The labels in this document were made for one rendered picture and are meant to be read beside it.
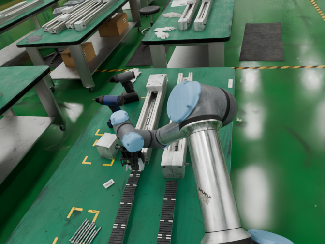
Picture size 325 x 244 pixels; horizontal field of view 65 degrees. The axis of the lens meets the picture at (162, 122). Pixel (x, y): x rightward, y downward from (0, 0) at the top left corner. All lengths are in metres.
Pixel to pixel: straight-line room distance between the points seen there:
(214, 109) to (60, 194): 0.95
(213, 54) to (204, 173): 2.29
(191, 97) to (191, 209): 0.63
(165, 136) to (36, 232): 0.71
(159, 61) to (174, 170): 1.94
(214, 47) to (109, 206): 2.04
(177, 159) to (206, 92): 0.59
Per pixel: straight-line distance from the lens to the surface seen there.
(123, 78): 1.74
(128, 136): 0.99
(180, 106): 0.67
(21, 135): 3.04
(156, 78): 1.80
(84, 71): 3.59
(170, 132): 0.96
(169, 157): 1.23
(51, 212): 1.36
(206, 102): 0.67
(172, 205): 1.14
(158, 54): 2.96
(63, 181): 1.45
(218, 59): 2.87
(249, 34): 4.83
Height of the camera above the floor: 1.76
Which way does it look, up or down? 38 degrees down
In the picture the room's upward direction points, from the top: 10 degrees counter-clockwise
